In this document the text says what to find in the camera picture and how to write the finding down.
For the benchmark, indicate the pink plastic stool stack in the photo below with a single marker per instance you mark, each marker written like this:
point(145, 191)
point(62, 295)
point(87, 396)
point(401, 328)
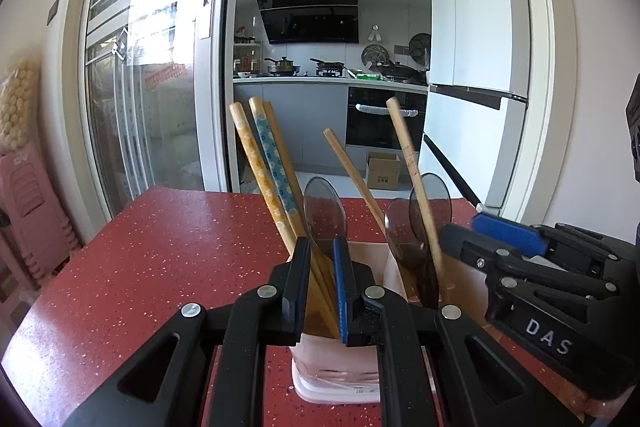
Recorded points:
point(37, 237)

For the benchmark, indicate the white refrigerator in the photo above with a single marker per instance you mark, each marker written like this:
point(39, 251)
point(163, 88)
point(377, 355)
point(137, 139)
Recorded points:
point(477, 92)

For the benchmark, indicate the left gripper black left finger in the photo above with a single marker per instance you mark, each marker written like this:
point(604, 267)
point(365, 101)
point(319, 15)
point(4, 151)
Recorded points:
point(206, 367)

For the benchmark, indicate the yellow patterned chopstick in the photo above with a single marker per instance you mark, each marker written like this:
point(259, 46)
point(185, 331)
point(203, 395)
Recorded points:
point(262, 176)

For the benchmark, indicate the curved-looking wooden chopstick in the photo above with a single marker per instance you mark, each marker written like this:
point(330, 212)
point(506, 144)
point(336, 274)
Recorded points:
point(375, 210)

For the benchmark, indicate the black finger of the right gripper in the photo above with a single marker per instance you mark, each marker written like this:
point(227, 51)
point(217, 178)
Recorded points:
point(492, 257)

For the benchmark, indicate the black built-in oven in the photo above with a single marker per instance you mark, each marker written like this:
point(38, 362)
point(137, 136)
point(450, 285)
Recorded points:
point(368, 121)

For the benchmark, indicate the light wooden chopstick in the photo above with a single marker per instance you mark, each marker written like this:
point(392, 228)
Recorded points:
point(407, 148)

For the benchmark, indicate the plain wooden chopstick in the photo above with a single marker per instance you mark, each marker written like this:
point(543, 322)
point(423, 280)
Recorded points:
point(323, 294)

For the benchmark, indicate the black range hood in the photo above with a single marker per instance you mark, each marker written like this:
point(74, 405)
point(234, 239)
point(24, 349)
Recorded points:
point(310, 21)

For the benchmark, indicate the dark translucent spoon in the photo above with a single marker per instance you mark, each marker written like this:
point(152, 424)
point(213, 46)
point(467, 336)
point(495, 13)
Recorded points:
point(324, 214)
point(408, 251)
point(439, 199)

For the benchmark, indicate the pink utensil holder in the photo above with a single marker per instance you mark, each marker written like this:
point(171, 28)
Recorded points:
point(324, 371)

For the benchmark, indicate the cardboard box on floor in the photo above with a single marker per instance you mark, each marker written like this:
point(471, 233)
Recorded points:
point(383, 170)

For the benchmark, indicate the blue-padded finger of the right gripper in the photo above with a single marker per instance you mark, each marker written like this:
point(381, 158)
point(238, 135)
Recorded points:
point(571, 248)

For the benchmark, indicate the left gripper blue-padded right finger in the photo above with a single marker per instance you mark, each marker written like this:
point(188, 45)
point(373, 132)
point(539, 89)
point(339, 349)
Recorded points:
point(437, 367)

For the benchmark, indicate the bag of yellow balls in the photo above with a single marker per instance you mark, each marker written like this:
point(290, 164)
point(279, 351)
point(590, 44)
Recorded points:
point(18, 104)

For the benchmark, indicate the sliding glass door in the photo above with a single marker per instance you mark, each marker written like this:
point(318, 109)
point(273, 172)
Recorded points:
point(150, 97)

